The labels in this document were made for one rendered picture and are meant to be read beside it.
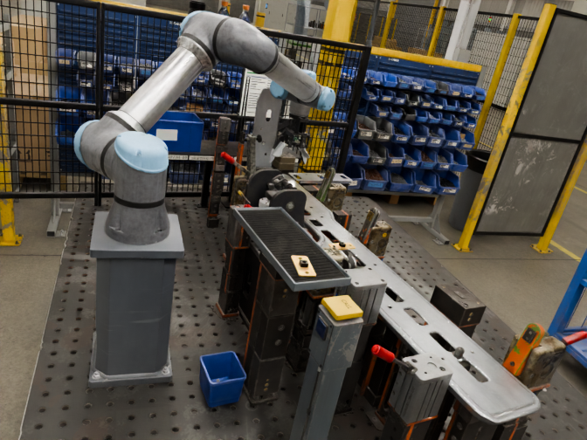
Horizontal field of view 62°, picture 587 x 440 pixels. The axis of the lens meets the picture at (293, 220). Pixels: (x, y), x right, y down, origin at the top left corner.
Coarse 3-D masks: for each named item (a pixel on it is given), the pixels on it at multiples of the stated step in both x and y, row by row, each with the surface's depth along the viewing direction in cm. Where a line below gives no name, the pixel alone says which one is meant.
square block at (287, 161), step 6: (282, 156) 214; (288, 156) 214; (276, 162) 216; (282, 162) 213; (288, 162) 215; (294, 162) 216; (276, 168) 217; (282, 168) 215; (288, 168) 216; (288, 174) 218
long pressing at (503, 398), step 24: (312, 216) 173; (384, 264) 149; (408, 288) 137; (384, 312) 123; (432, 312) 128; (408, 336) 115; (456, 336) 119; (456, 360) 111; (480, 360) 112; (456, 384) 102; (480, 384) 104; (504, 384) 106; (480, 408) 97; (504, 408) 99; (528, 408) 100
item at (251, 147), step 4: (248, 136) 175; (260, 136) 176; (244, 140) 175; (248, 140) 174; (252, 140) 174; (256, 140) 176; (260, 140) 176; (248, 144) 176; (252, 144) 175; (248, 148) 177; (252, 148) 176; (248, 152) 177; (252, 152) 176; (248, 156) 178; (252, 156) 177; (248, 160) 179; (252, 160) 178; (248, 164) 180; (252, 164) 178; (248, 168) 180; (252, 168) 179; (252, 172) 180; (248, 176) 183
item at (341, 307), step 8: (336, 296) 96; (344, 296) 96; (328, 304) 93; (336, 304) 93; (344, 304) 94; (352, 304) 94; (336, 312) 91; (344, 312) 91; (352, 312) 92; (360, 312) 92
